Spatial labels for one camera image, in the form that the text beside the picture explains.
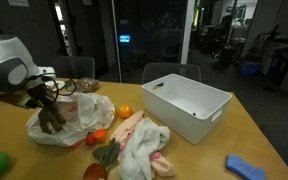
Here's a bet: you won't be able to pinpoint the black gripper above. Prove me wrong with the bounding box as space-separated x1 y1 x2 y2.
26 83 60 114

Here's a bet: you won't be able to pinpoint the brown plush toy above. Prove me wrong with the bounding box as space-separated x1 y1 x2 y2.
37 99 67 135

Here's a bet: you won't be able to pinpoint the small red ball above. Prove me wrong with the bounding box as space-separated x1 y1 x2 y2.
85 133 97 147

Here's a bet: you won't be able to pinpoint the orange plastic cup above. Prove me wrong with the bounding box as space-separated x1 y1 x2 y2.
93 128 108 143

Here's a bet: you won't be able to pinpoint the red plush vegetable green leaves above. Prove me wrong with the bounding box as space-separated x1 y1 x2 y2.
82 137 121 180

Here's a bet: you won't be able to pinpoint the clear bag of rubber bands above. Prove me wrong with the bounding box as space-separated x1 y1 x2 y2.
72 77 100 94

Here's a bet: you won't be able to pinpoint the white plastic bag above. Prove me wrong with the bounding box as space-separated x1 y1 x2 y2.
25 92 116 148

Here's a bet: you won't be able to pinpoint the grey chair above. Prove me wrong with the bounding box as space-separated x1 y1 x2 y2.
140 62 202 85
52 55 96 80

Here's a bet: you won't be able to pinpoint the orange ball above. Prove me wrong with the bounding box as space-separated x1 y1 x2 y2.
118 105 133 120

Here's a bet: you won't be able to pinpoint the light pink cloth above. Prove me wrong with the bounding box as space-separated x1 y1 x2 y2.
109 110 177 178

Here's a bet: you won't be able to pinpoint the white terry towel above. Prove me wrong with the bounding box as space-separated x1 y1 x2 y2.
118 117 171 180

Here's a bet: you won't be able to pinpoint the blue lit screen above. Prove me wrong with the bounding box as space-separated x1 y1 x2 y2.
119 34 131 43

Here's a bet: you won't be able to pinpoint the hot pink cloth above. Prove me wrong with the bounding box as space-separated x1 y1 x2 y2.
149 151 161 162

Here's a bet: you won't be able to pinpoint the white plastic bin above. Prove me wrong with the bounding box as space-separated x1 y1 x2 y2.
141 73 233 146

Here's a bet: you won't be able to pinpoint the blue sponge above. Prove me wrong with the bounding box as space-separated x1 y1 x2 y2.
225 153 266 180

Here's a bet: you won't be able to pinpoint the blue storage bin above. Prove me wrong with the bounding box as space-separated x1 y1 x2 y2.
240 59 262 77

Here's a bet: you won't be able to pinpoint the tan wrist camera box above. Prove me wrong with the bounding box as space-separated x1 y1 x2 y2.
0 91 35 109

